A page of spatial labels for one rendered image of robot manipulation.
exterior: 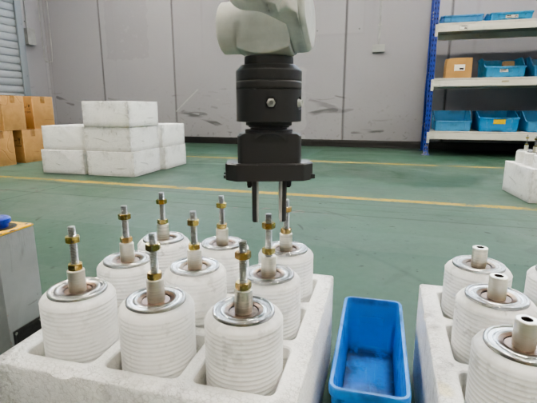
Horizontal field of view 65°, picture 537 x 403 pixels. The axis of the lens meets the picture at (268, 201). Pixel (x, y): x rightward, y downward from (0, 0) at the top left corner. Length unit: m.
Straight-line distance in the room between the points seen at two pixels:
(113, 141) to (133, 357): 2.78
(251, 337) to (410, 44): 5.24
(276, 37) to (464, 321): 0.43
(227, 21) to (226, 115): 5.45
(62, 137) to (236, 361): 3.18
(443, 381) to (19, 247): 0.62
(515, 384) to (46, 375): 0.52
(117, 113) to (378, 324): 2.64
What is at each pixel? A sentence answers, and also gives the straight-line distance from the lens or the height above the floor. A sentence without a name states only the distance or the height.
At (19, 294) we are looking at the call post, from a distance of 0.76.
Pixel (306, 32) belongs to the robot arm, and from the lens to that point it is 0.54.
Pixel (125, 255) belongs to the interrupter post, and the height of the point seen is 0.26.
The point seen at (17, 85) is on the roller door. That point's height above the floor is 0.81.
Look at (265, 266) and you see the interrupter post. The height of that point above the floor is 0.27.
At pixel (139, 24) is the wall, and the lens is 6.72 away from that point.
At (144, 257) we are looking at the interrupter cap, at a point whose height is 0.25.
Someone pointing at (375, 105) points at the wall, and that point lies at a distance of 5.55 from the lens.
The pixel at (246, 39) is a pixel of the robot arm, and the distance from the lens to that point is 0.56.
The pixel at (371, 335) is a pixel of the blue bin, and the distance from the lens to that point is 0.91.
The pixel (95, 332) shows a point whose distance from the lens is 0.61.
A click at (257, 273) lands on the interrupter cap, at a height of 0.25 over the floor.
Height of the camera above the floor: 0.49
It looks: 13 degrees down
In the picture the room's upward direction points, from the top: straight up
